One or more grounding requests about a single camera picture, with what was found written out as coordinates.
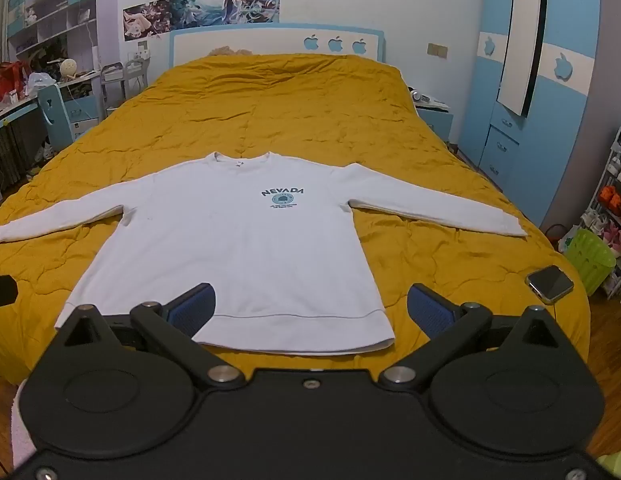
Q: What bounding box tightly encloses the red bag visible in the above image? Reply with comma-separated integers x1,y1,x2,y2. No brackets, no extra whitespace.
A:
0,60,31,103

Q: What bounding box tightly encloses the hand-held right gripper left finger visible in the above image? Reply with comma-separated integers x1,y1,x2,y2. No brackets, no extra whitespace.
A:
50,282,246,393

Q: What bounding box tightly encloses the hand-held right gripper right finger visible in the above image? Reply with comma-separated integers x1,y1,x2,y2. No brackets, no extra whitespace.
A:
378,282,571,393

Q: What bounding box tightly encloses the white blue wall bookshelf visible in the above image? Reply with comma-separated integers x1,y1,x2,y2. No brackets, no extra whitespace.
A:
5,0,101,56

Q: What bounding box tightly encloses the blue white wardrobe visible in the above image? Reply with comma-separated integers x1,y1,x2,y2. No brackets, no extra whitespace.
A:
458,0,616,231

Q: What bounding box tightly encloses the cluttered storage rack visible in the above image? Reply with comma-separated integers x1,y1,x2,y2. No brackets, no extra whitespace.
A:
575,122,621,311

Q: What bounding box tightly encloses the grey trolley rack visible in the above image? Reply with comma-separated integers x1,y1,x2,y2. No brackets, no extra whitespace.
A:
99,57,150,121

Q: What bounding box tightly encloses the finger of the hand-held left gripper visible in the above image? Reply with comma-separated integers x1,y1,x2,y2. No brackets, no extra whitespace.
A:
0,274,18,310

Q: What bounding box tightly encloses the white plastic bag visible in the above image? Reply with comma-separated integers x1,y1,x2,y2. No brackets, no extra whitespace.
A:
28,71,57,93

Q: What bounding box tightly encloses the anime wall poster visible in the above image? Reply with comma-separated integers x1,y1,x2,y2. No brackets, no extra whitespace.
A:
221,0,282,25
169,0,225,31
123,2,172,42

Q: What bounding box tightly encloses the blue nightstand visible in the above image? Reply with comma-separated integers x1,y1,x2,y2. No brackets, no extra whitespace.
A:
408,87,455,143

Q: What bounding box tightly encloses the green plastic basket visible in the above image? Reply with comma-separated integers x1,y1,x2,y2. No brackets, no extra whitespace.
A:
565,228,617,297

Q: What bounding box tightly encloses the yellow quilt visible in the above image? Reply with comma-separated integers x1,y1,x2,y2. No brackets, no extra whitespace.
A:
0,52,591,386

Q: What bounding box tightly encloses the white blue desk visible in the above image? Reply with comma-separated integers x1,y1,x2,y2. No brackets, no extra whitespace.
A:
0,67,104,211

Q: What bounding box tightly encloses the white blue headboard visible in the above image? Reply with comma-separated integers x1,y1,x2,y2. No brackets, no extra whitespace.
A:
169,22,386,68

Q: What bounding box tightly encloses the smartphone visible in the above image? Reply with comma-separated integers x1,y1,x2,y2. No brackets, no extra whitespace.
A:
525,265,575,305

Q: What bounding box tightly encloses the blue chair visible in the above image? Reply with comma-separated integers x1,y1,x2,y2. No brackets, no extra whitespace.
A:
38,82,104,153

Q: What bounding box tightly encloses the black framed mirror panel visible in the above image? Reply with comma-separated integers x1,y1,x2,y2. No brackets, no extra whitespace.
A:
495,0,550,118

